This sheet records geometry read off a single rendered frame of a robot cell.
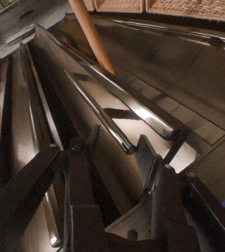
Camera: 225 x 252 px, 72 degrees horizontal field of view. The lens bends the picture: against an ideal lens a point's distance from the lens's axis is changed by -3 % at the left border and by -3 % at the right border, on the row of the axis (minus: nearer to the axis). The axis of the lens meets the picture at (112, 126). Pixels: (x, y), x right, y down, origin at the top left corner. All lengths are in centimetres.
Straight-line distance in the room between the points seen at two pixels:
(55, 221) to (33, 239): 10
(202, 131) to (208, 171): 8
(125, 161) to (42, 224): 19
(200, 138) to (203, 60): 23
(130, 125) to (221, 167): 16
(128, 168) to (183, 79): 29
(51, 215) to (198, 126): 30
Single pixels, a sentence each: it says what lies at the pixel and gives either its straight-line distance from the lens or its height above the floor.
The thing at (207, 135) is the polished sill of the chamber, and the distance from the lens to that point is 32.
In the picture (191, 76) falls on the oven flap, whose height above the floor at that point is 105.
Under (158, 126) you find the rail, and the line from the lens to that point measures 21.
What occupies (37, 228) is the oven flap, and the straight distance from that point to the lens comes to 37.
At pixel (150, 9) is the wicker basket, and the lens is 85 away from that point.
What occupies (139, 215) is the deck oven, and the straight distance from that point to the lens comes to 28.
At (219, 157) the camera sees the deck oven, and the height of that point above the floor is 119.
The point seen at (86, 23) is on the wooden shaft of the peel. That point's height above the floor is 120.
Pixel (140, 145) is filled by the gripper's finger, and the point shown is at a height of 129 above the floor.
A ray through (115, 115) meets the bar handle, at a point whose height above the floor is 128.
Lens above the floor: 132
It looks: 4 degrees down
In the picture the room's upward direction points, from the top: 126 degrees counter-clockwise
